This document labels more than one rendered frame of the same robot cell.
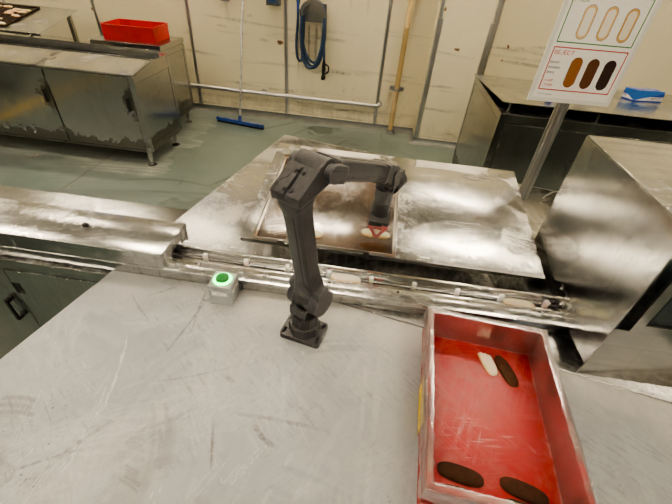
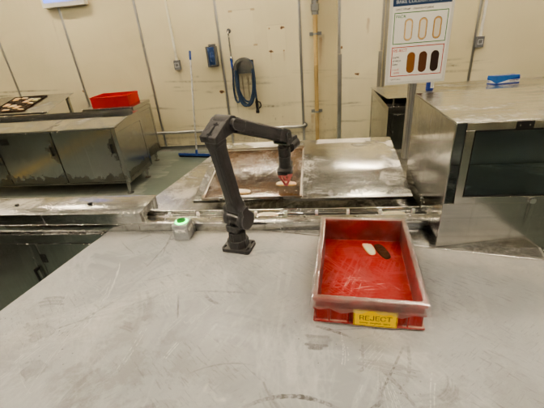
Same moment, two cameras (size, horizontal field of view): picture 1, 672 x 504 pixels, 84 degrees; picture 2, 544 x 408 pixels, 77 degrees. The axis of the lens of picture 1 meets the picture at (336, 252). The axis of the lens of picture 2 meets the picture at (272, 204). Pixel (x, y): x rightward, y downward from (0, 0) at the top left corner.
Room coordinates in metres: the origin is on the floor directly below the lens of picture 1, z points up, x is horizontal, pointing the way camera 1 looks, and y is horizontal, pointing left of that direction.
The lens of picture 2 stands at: (-0.48, -0.18, 1.62)
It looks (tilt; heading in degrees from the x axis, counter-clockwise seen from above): 27 degrees down; 5
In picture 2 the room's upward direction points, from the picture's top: 5 degrees counter-clockwise
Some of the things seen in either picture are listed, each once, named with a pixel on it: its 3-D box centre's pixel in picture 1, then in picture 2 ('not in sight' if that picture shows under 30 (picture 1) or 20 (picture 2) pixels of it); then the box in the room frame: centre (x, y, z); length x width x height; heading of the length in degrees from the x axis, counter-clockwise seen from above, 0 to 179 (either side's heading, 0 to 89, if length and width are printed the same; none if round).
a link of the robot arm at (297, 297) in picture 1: (308, 298); (237, 220); (0.71, 0.06, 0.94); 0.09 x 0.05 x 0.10; 148
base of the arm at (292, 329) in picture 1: (304, 322); (238, 239); (0.69, 0.07, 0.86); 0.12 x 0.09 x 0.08; 74
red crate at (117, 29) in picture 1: (136, 30); (115, 99); (4.12, 2.16, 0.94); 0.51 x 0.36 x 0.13; 90
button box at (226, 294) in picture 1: (225, 291); (184, 231); (0.80, 0.33, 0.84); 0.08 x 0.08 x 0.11; 86
